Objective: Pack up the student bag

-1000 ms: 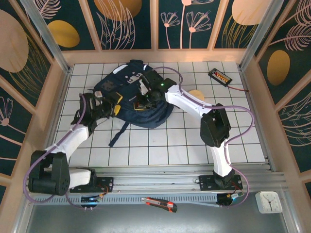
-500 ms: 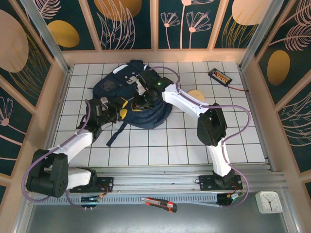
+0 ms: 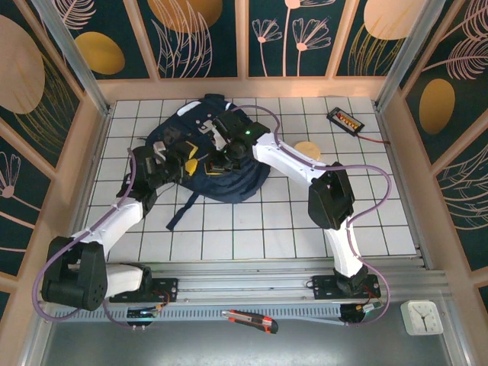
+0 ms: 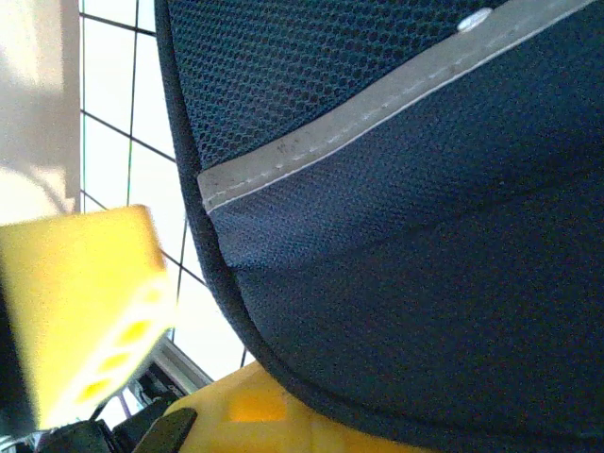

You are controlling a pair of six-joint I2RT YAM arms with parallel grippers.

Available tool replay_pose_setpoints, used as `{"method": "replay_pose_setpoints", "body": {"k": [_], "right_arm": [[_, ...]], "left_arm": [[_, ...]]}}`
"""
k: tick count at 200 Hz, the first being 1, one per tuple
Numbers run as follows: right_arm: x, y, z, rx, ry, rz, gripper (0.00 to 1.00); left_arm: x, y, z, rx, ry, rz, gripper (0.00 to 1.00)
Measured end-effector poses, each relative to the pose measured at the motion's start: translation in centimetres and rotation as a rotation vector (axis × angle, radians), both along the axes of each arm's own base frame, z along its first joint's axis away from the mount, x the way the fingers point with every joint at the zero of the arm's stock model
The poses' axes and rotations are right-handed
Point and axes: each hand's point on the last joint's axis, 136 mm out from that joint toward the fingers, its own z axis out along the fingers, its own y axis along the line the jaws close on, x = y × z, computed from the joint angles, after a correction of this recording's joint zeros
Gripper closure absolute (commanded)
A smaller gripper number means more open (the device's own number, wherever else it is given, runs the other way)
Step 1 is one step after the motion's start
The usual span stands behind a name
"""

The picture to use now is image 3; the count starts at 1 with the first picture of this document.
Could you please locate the navy blue backpack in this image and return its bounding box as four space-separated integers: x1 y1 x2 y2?
146 93 270 231

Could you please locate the round cork disc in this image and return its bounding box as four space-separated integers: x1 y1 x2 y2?
295 140 322 161

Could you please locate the black charger with yellow plugs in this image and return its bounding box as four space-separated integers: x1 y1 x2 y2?
326 107 364 132

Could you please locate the black controller board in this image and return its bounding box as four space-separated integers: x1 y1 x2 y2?
126 303 171 332
339 300 384 327

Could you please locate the red black utility knife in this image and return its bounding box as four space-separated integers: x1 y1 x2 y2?
220 309 279 336

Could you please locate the white square alarm clock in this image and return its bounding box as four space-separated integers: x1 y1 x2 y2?
400 300 445 336

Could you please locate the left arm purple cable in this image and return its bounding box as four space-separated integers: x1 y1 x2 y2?
34 149 139 329

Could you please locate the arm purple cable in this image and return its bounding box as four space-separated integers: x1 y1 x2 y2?
34 149 139 329
230 104 393 329

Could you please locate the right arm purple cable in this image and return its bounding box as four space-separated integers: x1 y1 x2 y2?
230 104 393 329

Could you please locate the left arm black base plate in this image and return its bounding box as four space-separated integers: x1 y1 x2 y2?
109 277 180 304

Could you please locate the aluminium mounting rail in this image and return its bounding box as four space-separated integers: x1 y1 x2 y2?
36 257 453 306

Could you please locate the red cable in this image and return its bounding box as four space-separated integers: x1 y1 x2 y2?
356 131 392 146

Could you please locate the aluminium frame post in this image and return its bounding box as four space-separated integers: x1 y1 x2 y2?
375 0 447 111
32 0 114 115

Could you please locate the slotted grey cable duct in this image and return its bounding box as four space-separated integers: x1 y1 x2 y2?
52 303 346 322

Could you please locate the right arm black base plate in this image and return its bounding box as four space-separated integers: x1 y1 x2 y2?
311 274 382 301

